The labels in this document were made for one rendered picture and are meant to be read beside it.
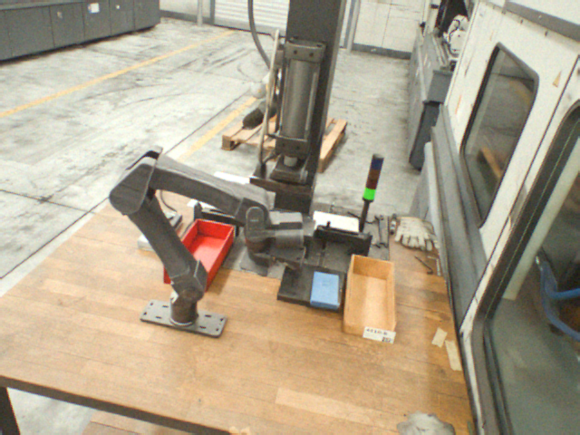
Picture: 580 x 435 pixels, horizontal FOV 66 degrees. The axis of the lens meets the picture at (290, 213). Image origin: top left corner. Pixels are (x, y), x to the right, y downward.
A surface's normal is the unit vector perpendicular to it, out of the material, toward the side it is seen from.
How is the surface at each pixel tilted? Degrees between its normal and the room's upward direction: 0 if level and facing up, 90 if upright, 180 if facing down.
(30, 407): 0
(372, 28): 90
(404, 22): 90
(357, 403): 0
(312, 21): 90
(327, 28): 90
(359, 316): 0
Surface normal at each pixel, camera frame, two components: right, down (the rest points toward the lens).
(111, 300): 0.12, -0.85
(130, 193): 0.04, 0.51
